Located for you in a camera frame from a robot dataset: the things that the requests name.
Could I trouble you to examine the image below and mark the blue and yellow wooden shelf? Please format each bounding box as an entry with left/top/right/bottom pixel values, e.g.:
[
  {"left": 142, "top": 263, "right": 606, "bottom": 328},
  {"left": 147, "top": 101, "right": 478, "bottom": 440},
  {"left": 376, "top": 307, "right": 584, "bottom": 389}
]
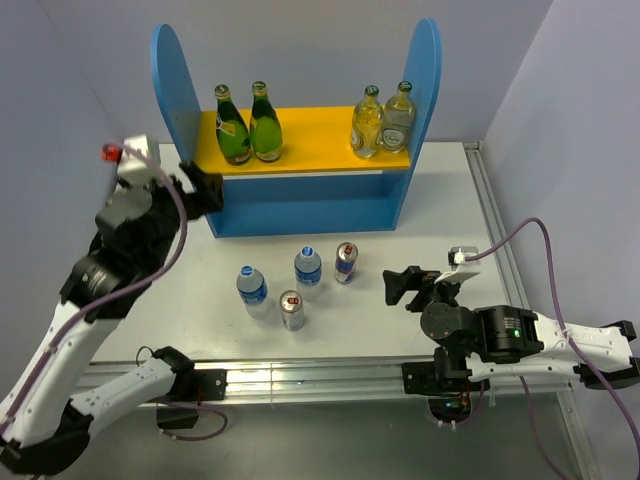
[{"left": 150, "top": 18, "right": 442, "bottom": 238}]

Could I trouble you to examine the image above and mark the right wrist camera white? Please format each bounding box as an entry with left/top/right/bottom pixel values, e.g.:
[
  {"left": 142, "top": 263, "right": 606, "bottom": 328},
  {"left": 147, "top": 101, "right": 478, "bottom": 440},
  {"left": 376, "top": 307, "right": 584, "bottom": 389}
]
[{"left": 435, "top": 246, "right": 481, "bottom": 284}]

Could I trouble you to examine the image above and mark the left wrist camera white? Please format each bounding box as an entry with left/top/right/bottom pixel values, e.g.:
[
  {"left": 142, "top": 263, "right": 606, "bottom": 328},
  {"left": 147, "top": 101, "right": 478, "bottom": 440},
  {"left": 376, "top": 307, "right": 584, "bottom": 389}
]
[{"left": 101, "top": 135, "right": 161, "bottom": 188}]

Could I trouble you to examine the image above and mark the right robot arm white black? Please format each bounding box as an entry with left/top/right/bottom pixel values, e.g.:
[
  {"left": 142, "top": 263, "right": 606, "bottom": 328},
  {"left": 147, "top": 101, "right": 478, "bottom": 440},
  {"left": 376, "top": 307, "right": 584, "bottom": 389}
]
[{"left": 382, "top": 264, "right": 639, "bottom": 396}]

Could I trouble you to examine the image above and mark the aluminium rail frame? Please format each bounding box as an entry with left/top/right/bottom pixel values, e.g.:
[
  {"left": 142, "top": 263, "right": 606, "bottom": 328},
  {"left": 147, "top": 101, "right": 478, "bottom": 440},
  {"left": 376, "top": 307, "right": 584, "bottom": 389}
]
[{"left": 24, "top": 142, "right": 596, "bottom": 480}]

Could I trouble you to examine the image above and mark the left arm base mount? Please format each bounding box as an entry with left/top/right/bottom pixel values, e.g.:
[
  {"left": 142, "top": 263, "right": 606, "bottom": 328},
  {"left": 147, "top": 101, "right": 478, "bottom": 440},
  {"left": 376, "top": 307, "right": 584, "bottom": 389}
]
[{"left": 154, "top": 368, "right": 227, "bottom": 433}]

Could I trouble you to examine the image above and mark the yellow drink glass bottle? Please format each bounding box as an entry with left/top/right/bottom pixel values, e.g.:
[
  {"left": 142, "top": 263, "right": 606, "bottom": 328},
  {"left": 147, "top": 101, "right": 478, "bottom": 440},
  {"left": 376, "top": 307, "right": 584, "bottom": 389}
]
[{"left": 350, "top": 85, "right": 384, "bottom": 158}]

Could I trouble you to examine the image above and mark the clear drink glass bottle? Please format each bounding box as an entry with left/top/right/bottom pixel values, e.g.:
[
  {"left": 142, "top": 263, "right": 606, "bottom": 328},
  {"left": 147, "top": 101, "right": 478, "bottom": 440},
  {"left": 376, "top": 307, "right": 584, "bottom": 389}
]
[{"left": 380, "top": 80, "right": 415, "bottom": 153}]

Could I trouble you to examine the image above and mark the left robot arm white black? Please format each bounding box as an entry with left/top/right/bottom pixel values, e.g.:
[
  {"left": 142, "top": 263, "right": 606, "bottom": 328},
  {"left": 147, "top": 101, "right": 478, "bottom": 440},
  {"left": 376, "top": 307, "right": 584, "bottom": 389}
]
[{"left": 1, "top": 164, "right": 224, "bottom": 477}]

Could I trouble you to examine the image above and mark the red bull can back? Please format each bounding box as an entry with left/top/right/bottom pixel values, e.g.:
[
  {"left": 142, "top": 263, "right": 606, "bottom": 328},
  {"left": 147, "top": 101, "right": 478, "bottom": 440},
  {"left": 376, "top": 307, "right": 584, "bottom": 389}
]
[{"left": 334, "top": 242, "right": 358, "bottom": 284}]

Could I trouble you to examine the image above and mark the green glass bottle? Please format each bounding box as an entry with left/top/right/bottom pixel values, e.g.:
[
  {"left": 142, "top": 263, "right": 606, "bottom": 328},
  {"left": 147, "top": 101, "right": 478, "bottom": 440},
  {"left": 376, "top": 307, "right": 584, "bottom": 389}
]
[
  {"left": 214, "top": 84, "right": 251, "bottom": 166},
  {"left": 250, "top": 81, "right": 283, "bottom": 163}
]

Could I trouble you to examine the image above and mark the silver can front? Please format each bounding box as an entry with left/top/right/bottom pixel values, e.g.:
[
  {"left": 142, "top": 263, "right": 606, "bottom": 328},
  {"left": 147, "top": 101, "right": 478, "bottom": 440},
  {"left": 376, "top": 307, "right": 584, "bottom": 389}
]
[{"left": 279, "top": 290, "right": 304, "bottom": 331}]

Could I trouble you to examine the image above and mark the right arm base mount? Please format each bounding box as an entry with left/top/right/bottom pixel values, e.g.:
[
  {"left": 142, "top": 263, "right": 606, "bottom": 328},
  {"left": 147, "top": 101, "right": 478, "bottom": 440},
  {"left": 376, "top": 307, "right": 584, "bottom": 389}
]
[{"left": 401, "top": 361, "right": 491, "bottom": 431}]

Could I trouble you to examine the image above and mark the water bottle blue label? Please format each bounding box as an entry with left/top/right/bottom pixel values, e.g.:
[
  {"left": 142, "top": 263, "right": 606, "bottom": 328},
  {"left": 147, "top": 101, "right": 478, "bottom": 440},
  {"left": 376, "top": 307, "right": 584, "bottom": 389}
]
[
  {"left": 236, "top": 265, "right": 269, "bottom": 319},
  {"left": 294, "top": 245, "right": 322, "bottom": 301}
]

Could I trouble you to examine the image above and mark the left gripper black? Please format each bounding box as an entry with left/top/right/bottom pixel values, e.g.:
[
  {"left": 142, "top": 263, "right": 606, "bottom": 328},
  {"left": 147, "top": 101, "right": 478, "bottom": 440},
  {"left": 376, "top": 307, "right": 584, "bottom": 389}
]
[{"left": 135, "top": 158, "right": 225, "bottom": 268}]

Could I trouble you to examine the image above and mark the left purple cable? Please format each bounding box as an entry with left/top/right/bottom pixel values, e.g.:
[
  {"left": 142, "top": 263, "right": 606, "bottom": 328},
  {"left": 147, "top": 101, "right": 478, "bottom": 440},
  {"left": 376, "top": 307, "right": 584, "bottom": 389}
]
[{"left": 0, "top": 142, "right": 189, "bottom": 441}]

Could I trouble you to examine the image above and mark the green glass bottle back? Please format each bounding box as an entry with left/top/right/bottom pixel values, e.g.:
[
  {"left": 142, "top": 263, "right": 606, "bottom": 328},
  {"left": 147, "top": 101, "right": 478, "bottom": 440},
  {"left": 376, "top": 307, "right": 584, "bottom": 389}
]
[{"left": 214, "top": 84, "right": 251, "bottom": 166}]

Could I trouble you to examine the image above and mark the green glass bottle front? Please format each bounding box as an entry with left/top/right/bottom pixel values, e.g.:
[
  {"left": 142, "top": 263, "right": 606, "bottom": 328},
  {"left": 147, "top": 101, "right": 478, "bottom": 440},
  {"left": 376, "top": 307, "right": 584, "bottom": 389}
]
[{"left": 250, "top": 81, "right": 283, "bottom": 163}]

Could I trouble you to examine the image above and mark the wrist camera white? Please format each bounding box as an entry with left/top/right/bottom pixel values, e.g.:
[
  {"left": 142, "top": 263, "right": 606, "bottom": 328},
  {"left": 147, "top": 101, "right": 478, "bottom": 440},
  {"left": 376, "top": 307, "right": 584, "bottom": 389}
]
[
  {"left": 101, "top": 135, "right": 161, "bottom": 188},
  {"left": 435, "top": 246, "right": 481, "bottom": 284}
]

